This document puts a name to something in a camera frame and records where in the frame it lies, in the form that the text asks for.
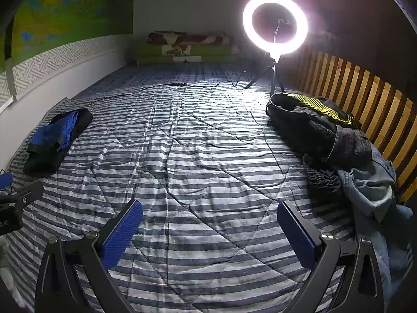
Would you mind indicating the wooden slatted bed rail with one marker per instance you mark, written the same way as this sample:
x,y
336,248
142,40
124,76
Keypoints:
x,y
391,111

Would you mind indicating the green wall poster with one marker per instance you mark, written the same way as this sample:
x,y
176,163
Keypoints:
x,y
65,13

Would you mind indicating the brown white patterned blanket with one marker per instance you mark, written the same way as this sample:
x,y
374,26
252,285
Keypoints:
x,y
195,38

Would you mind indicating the light blue denim garment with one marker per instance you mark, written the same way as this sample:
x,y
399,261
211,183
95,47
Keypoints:
x,y
368,186

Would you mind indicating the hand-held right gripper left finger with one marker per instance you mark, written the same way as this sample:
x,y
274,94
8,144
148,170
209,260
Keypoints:
x,y
122,234

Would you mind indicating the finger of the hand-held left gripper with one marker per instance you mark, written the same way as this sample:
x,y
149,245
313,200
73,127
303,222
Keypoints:
x,y
26,195
5,181

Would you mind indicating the blue white striped blanket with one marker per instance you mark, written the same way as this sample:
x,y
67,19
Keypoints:
x,y
195,169

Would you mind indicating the dark grey denim garment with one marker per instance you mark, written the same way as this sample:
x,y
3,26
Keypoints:
x,y
352,146

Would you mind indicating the dark mesh garment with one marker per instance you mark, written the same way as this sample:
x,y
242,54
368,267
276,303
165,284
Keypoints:
x,y
321,179

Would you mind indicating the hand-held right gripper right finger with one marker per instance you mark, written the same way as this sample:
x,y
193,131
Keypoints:
x,y
298,238

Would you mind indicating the black nylon garment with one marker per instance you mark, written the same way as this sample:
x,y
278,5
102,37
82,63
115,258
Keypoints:
x,y
293,127

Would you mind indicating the blue and black folded garment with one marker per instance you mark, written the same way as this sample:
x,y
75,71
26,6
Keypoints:
x,y
49,133

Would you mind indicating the black tripod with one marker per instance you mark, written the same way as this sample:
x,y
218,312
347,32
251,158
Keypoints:
x,y
273,71

